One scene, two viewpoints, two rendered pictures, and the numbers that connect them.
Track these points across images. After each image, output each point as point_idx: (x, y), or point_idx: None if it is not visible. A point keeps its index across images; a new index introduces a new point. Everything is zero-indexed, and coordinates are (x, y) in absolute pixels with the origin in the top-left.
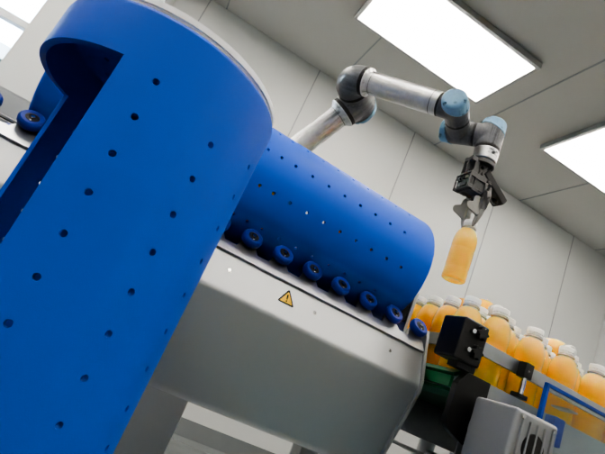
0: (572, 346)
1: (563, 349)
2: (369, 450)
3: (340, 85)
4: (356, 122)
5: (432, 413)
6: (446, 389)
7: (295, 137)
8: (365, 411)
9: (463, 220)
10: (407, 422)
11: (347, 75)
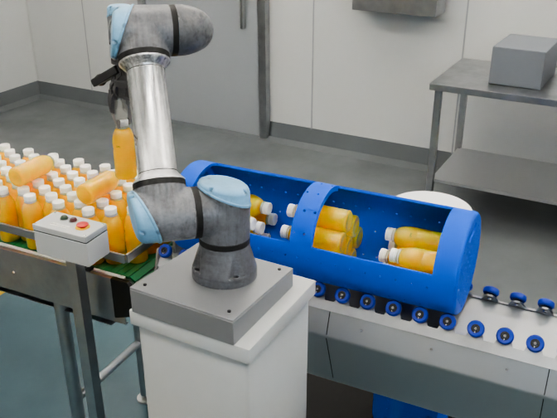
0: (55, 154)
1: (109, 168)
2: None
3: (201, 48)
4: (117, 58)
5: (49, 280)
6: None
7: (173, 142)
8: None
9: (118, 120)
10: (70, 301)
11: (211, 37)
